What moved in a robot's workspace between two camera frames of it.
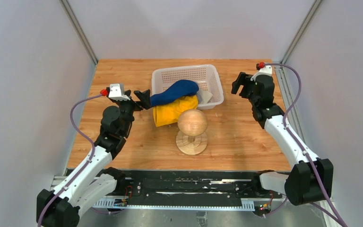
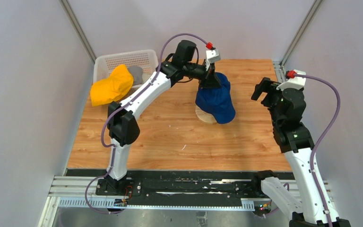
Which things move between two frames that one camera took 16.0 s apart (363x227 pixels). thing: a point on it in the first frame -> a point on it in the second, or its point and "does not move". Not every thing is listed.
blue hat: (179, 88) -> (217, 102)
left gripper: (144, 102) -> (211, 80)
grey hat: (203, 97) -> (136, 72)
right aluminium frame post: (304, 27) does not move
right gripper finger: (245, 80) -> (268, 99)
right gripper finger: (241, 81) -> (263, 86)
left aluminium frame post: (79, 30) does not move
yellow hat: (168, 115) -> (106, 91)
